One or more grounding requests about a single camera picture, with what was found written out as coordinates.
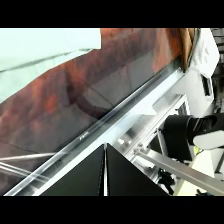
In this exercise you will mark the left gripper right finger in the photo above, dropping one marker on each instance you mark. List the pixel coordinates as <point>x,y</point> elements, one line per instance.
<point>130,176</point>

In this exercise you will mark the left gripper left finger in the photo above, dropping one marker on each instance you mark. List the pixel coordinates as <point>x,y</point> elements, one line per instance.
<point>83,176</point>

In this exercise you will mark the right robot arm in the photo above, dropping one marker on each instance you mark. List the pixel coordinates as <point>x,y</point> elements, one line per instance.
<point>180,135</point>

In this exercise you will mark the white garment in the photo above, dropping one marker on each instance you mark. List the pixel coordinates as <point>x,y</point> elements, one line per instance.
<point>208,53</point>

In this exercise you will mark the silver frame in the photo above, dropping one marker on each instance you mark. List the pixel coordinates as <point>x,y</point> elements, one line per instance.
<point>181,172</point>

